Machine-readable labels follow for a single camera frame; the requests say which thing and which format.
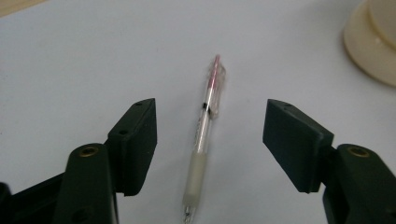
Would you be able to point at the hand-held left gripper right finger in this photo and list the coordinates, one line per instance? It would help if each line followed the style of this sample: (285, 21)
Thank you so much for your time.
(295, 143)

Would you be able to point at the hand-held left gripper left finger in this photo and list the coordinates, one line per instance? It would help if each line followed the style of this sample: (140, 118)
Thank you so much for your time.
(134, 146)

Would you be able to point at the transparent pen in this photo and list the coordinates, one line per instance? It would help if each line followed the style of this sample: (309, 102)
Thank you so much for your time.
(202, 140)

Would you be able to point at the cream ribbed pen holder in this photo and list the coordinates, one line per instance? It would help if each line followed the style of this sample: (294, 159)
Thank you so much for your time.
(373, 40)

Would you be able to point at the white table mat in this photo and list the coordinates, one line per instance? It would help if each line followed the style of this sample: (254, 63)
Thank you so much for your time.
(77, 62)

